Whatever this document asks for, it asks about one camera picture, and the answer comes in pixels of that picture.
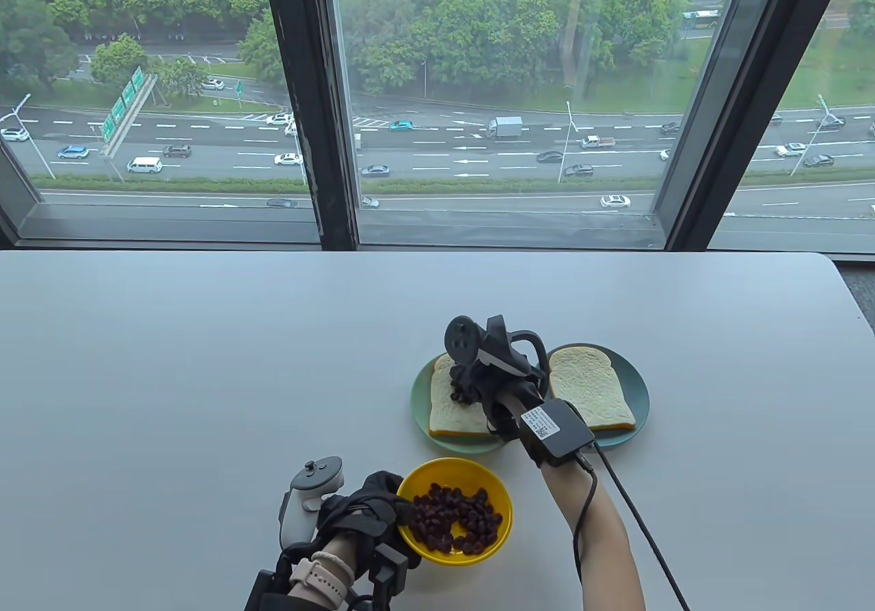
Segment person's right hand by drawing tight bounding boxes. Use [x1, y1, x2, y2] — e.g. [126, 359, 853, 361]
[448, 355, 548, 444]

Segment person's left hand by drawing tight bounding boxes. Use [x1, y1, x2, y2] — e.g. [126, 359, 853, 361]
[316, 471, 421, 571]

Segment white toast slice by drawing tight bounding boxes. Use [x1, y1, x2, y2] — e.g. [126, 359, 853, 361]
[548, 346, 637, 432]
[429, 353, 503, 439]

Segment pile of dark cranberries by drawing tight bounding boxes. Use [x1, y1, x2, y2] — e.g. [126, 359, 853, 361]
[409, 483, 504, 556]

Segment yellow bowl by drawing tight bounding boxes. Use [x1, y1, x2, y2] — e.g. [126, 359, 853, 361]
[396, 458, 513, 566]

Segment person's left forearm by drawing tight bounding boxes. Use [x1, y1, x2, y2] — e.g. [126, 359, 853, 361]
[291, 532, 373, 611]

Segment grey tracking controller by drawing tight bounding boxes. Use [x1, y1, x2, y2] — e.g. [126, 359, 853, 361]
[278, 457, 345, 550]
[444, 314, 550, 400]

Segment green plate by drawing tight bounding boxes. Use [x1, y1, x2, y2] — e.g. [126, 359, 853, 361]
[411, 353, 530, 454]

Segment black wrist sensor box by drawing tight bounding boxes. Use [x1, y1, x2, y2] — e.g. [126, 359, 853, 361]
[516, 399, 597, 468]
[244, 569, 295, 611]

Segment blue plate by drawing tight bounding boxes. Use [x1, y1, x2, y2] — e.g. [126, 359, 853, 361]
[540, 344, 649, 448]

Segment green road sign gantry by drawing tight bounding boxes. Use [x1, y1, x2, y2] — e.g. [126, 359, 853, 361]
[99, 66, 159, 161]

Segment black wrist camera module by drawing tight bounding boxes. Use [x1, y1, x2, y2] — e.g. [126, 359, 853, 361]
[369, 544, 411, 605]

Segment beige strap wristwatch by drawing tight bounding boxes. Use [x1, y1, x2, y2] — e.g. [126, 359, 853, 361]
[288, 551, 356, 605]

